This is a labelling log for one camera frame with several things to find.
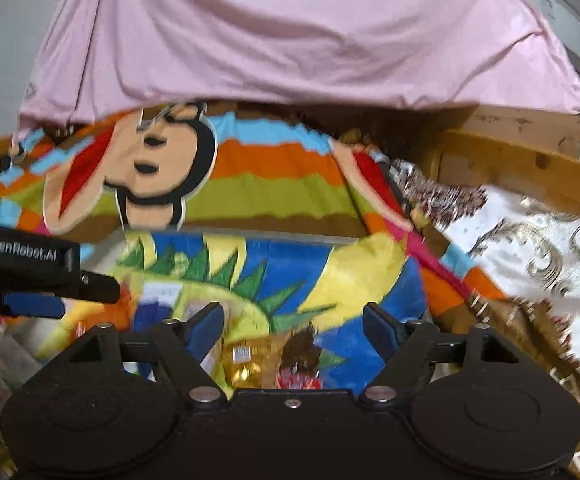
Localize gold snack packet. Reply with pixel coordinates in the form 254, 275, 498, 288
220, 342, 271, 390

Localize monkey printed blanket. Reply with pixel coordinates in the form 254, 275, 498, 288
0, 100, 580, 480

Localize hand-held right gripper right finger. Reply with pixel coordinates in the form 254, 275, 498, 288
358, 301, 522, 407

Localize pink bed sheet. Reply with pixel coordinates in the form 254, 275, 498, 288
17, 0, 580, 134

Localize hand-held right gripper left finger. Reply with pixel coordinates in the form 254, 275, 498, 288
67, 301, 228, 407

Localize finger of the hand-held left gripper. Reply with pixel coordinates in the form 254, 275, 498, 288
64, 270, 122, 306
2, 292, 66, 321

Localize orange snack packet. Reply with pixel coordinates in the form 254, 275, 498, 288
112, 282, 138, 322

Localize floral quilt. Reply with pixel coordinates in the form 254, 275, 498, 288
395, 159, 580, 378

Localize dinosaur picture tray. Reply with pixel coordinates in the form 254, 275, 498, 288
14, 230, 431, 392

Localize blue snack packet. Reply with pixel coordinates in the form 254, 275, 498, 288
132, 282, 183, 334

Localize wooden bed frame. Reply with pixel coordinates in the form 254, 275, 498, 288
0, 104, 580, 203

